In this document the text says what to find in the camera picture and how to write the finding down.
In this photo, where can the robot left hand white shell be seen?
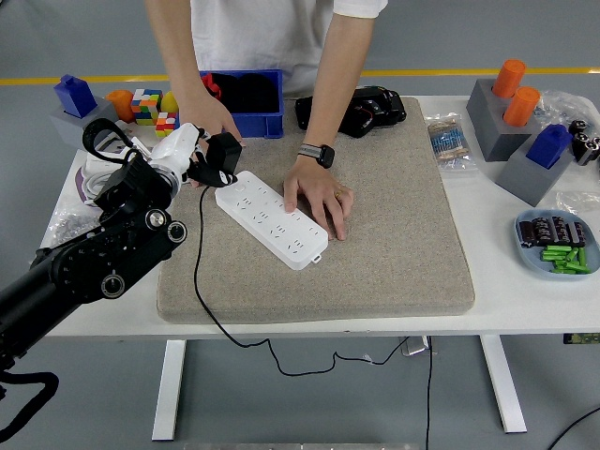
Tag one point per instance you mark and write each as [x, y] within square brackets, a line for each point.
[175, 145]

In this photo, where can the person's right hand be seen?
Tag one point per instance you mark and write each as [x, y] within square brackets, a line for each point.
[206, 115]

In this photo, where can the person's left hand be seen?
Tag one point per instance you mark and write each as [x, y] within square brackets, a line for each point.
[319, 187]

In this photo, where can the white power strip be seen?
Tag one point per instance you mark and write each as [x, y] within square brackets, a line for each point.
[281, 234]

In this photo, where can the person's left forearm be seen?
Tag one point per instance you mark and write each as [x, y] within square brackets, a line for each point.
[337, 79]

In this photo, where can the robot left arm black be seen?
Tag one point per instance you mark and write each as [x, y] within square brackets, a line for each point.
[94, 262]

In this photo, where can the person's right forearm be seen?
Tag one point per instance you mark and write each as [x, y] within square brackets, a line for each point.
[183, 56]

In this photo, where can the green circuit board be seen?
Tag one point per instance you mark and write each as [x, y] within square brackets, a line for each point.
[583, 338]

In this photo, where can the small rubik's cube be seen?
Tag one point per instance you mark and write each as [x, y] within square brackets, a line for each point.
[166, 124]

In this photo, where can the black pouch with red trim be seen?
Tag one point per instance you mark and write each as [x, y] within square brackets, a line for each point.
[212, 86]

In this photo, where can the black wristwatch striped band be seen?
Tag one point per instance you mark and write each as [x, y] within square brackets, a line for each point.
[323, 155]

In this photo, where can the yellow ball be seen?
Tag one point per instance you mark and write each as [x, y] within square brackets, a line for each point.
[169, 100]

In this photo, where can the black fabric pouch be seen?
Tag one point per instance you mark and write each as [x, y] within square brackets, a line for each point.
[248, 94]

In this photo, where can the large rubik's cube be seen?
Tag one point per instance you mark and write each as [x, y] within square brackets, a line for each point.
[146, 108]

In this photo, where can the blue plastic bin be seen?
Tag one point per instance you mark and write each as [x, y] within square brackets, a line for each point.
[262, 124]

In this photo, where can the orange plastic cylinder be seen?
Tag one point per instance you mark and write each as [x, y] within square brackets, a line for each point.
[508, 77]
[123, 105]
[520, 108]

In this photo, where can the grey-brown mat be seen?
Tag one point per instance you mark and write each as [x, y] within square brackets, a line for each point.
[375, 234]

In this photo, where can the person's torso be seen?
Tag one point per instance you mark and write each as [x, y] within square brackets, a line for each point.
[262, 37]

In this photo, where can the black electronic device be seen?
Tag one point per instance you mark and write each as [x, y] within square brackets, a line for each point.
[384, 110]

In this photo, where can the grey single-slot block holder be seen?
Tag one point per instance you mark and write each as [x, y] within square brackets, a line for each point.
[525, 183]
[70, 124]

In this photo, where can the blue house-shaped block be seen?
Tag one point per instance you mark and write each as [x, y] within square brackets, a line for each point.
[75, 96]
[548, 145]

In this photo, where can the clear bag of screws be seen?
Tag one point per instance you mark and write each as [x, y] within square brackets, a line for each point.
[65, 222]

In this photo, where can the clear bag of resistors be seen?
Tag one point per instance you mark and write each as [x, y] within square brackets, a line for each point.
[450, 140]

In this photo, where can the grey two-hole block holder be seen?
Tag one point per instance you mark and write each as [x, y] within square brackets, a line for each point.
[492, 136]

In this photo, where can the black electrolytic capacitor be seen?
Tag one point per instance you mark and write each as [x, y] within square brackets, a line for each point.
[560, 230]
[543, 231]
[577, 233]
[526, 234]

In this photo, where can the blue-grey plate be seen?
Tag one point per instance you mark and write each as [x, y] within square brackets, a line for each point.
[527, 262]

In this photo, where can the white table leg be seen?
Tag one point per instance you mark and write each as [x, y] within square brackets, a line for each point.
[169, 389]
[504, 384]

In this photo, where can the green battery cell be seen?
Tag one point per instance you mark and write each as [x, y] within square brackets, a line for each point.
[569, 268]
[582, 258]
[572, 255]
[555, 249]
[553, 256]

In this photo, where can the clear plastic bag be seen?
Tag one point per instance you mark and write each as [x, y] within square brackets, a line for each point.
[581, 201]
[562, 105]

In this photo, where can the black cylinder silver cap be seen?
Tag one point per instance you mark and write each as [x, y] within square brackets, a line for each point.
[583, 145]
[577, 127]
[595, 147]

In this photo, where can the white switch panel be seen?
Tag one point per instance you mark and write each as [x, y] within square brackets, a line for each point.
[140, 146]

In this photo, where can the silver bracket under table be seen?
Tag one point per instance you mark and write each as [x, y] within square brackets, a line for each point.
[417, 346]

